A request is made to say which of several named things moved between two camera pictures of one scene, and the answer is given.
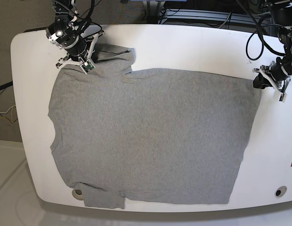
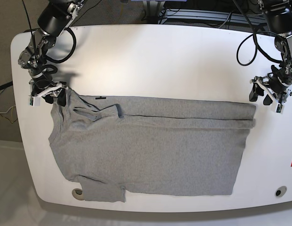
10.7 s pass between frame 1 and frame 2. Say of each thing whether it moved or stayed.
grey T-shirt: moved
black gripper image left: moved
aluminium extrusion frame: stayed
